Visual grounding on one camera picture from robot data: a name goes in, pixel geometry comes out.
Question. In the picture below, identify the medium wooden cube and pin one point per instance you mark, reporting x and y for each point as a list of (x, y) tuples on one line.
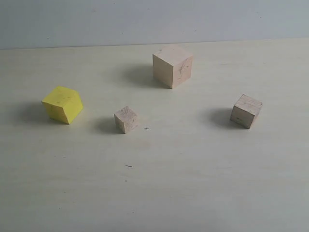
[(245, 111)]

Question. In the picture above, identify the large wooden cube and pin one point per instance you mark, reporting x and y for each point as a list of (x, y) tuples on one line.
[(172, 65)]

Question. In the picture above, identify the small wooden cube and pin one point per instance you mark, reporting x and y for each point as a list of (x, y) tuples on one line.
[(126, 119)]

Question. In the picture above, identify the yellow cube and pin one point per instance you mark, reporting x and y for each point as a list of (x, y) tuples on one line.
[(63, 104)]

